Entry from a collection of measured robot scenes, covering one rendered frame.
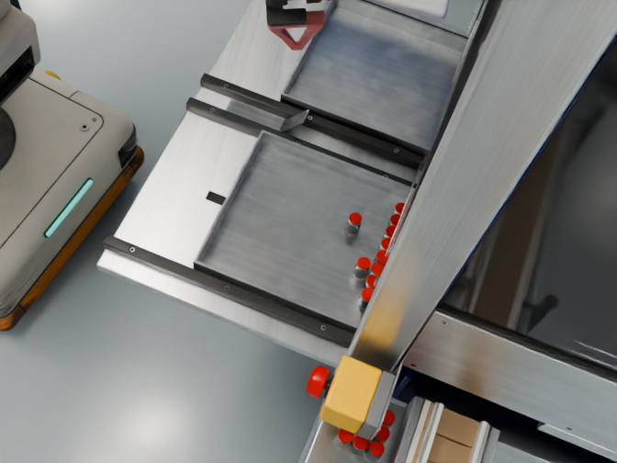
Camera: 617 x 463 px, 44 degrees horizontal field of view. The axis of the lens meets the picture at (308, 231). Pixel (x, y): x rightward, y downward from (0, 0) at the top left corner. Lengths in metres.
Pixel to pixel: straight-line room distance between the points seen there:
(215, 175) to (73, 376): 0.96
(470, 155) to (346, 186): 0.68
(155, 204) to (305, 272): 0.26
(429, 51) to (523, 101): 0.93
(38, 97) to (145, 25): 0.62
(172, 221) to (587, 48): 0.84
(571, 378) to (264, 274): 0.50
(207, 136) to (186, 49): 1.29
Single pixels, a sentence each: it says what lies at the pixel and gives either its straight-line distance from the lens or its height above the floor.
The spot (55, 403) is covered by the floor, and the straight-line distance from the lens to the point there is 2.05.
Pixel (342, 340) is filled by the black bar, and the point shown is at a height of 0.90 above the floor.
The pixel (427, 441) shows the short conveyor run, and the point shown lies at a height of 0.97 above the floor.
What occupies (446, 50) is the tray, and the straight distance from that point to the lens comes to 1.46.
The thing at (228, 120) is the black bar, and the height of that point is 0.90.
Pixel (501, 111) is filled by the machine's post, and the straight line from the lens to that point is 0.53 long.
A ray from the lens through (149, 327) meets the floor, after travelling 2.08.
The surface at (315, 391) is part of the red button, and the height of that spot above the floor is 1.01.
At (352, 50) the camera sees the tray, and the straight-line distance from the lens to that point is 1.42.
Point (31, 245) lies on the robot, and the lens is 1.93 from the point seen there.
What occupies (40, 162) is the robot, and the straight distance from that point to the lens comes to 2.02.
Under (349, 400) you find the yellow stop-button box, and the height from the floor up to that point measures 1.03.
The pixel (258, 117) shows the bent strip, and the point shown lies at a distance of 1.31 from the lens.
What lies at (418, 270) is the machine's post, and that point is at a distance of 0.75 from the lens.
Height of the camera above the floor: 1.94
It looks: 62 degrees down
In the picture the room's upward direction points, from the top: 12 degrees clockwise
